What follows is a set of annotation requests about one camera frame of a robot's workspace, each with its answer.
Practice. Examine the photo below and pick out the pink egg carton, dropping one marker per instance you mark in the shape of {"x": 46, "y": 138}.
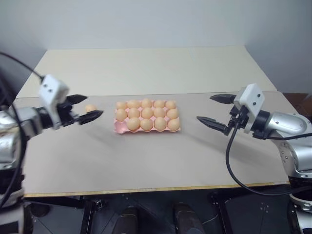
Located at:
{"x": 120, "y": 126}

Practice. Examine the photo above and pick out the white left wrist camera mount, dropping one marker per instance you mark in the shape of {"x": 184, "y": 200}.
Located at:
{"x": 52, "y": 89}

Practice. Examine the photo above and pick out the dark rounded shape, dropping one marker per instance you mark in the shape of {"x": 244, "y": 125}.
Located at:
{"x": 128, "y": 219}
{"x": 186, "y": 218}

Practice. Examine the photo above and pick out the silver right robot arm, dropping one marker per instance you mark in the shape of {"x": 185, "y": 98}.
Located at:
{"x": 290, "y": 126}

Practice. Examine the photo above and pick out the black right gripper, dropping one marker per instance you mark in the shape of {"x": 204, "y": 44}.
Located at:
{"x": 237, "y": 119}

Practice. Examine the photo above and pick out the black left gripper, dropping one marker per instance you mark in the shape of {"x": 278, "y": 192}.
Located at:
{"x": 66, "y": 115}

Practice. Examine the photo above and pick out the tan egg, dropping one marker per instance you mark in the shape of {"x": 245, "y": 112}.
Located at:
{"x": 147, "y": 113}
{"x": 160, "y": 122}
{"x": 159, "y": 112}
{"x": 170, "y": 104}
{"x": 121, "y": 114}
{"x": 133, "y": 103}
{"x": 146, "y": 103}
{"x": 159, "y": 104}
{"x": 121, "y": 105}
{"x": 133, "y": 112}
{"x": 133, "y": 123}
{"x": 146, "y": 124}
{"x": 173, "y": 123}
{"x": 90, "y": 108}
{"x": 172, "y": 113}

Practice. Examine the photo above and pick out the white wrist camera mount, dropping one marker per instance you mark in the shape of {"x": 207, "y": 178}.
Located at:
{"x": 52, "y": 89}
{"x": 253, "y": 97}

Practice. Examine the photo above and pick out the brown wooden furniture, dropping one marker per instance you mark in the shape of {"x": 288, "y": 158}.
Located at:
{"x": 298, "y": 97}

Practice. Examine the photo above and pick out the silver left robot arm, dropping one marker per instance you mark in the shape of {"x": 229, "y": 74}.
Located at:
{"x": 9, "y": 136}

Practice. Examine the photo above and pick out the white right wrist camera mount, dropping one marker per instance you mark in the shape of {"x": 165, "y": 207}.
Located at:
{"x": 253, "y": 97}

